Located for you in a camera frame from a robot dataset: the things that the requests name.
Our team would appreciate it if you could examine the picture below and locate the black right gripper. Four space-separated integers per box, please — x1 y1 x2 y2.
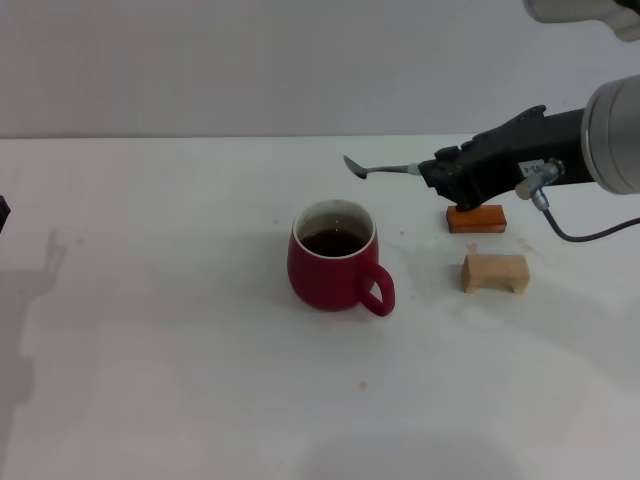
418 104 597 214

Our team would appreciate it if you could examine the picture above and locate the metal spoon with blue handle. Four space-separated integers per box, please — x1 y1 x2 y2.
342 153 424 180

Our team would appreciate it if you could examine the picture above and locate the red ceramic mug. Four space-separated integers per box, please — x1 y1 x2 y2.
286 198 396 318

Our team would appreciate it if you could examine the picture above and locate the orange-brown wooden block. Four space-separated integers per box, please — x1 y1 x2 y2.
445 202 507 235

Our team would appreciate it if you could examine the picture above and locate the light wooden bridge block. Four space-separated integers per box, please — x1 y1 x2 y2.
460 253 531 295

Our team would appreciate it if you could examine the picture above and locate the dark coffee liquid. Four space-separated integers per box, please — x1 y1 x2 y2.
298 228 370 259

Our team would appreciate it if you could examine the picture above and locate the grey cable with metal plug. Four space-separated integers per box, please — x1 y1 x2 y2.
514 158 640 244

